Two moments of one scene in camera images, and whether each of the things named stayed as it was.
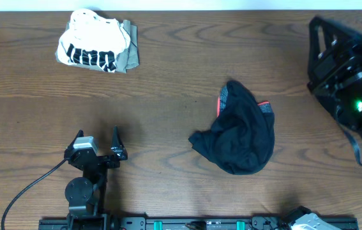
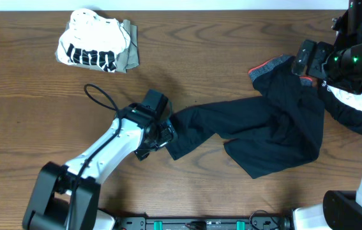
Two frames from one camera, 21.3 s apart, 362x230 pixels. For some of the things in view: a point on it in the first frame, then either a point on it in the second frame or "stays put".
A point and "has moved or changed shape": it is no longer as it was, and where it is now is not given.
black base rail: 188,223 stays put
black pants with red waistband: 242,139 has moved or changed shape
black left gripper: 117,151 to 168,134
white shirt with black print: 92,40 stays put
